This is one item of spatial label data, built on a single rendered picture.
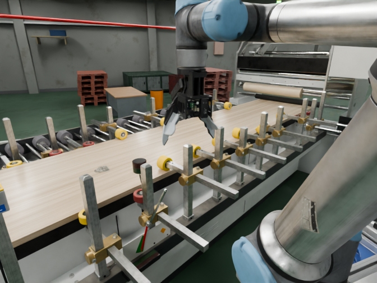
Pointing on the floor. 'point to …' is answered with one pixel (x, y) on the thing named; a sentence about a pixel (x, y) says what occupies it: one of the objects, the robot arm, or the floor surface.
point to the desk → (125, 101)
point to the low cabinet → (147, 80)
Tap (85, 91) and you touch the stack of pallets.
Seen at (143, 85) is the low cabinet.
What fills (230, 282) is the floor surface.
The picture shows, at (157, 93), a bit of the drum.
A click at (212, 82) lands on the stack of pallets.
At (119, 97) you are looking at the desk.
